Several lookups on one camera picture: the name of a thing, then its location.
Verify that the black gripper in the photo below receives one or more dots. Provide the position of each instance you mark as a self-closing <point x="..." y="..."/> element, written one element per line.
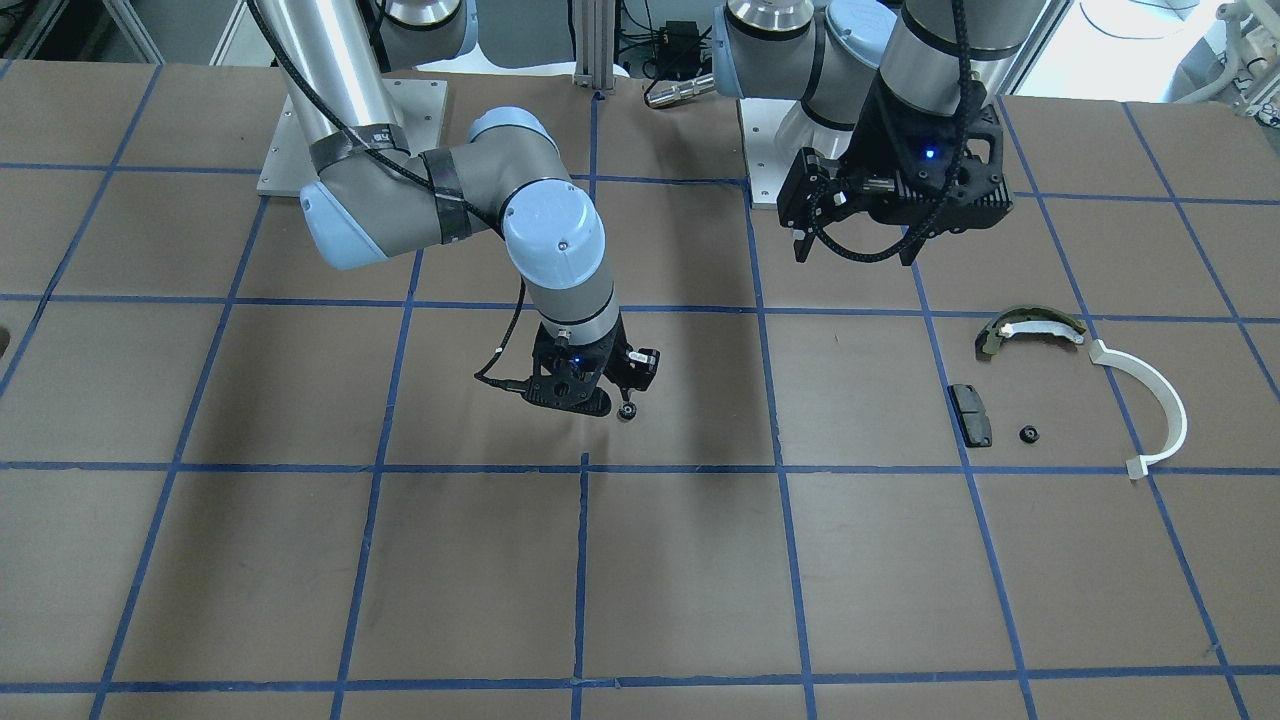
<point x="640" y="364"/>
<point x="877" y="135"/>

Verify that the black brake pad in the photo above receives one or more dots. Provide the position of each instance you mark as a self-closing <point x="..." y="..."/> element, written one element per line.
<point x="971" y="414"/>

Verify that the silver cylindrical tool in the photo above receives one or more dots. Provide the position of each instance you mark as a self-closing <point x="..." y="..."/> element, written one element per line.
<point x="679" y="91"/>

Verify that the black power adapter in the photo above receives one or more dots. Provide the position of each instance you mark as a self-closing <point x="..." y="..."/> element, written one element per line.
<point x="677" y="50"/>

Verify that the white curved plastic part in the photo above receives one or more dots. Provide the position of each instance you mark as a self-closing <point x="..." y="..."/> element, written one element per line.
<point x="1177" y="419"/>

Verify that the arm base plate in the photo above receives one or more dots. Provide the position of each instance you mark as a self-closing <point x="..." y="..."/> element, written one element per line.
<point x="771" y="135"/>
<point x="416" y="106"/>

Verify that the aluminium frame post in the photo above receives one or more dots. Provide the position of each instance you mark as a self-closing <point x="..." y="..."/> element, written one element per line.
<point x="594" y="41"/>

